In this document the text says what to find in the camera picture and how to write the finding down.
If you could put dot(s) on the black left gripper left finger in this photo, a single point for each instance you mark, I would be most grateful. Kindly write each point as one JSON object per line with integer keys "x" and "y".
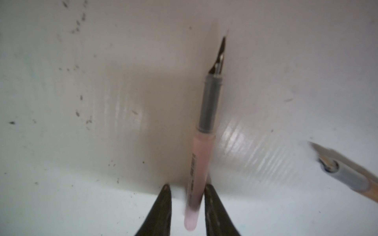
{"x": 158, "y": 220}

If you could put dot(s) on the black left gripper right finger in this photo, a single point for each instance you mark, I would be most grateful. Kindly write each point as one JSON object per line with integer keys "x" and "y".
{"x": 218, "y": 222}

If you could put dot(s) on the pink pen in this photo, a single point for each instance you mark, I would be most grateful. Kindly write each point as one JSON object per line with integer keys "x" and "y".
{"x": 204, "y": 140}

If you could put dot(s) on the orange pen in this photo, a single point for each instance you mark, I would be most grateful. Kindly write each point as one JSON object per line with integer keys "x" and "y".
{"x": 344, "y": 170}

